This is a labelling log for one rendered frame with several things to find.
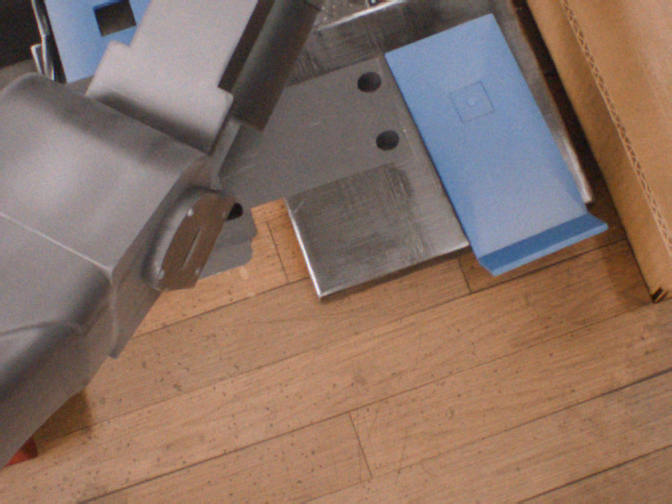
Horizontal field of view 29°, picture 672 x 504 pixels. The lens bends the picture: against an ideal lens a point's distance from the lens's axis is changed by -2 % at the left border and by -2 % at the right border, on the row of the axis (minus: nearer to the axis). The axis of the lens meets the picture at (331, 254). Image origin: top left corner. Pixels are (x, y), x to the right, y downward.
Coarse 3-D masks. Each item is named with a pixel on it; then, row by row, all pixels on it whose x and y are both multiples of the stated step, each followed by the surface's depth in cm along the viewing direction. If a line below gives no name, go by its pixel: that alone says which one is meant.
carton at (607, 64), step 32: (544, 0) 77; (576, 0) 81; (608, 0) 81; (640, 0) 81; (544, 32) 80; (576, 32) 73; (608, 32) 80; (640, 32) 80; (576, 64) 75; (608, 64) 80; (640, 64) 80; (576, 96) 78; (608, 96) 72; (640, 96) 79; (608, 128) 73; (640, 128) 79; (608, 160) 76; (640, 160) 78; (608, 192) 78; (640, 192) 72; (640, 224) 74; (640, 256) 76
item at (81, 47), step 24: (48, 0) 73; (72, 0) 73; (96, 0) 73; (120, 0) 73; (144, 0) 73; (72, 24) 72; (96, 24) 72; (72, 48) 72; (96, 48) 72; (72, 72) 71
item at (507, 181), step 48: (432, 48) 78; (480, 48) 78; (432, 96) 78; (528, 96) 77; (432, 144) 77; (480, 144) 77; (528, 144) 77; (480, 192) 76; (528, 192) 76; (576, 192) 76; (480, 240) 75; (528, 240) 75; (576, 240) 73
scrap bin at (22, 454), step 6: (30, 438) 75; (24, 444) 73; (30, 444) 74; (18, 450) 72; (24, 450) 73; (30, 450) 74; (36, 450) 75; (18, 456) 73; (24, 456) 74; (30, 456) 75; (36, 456) 75; (12, 462) 75; (18, 462) 75
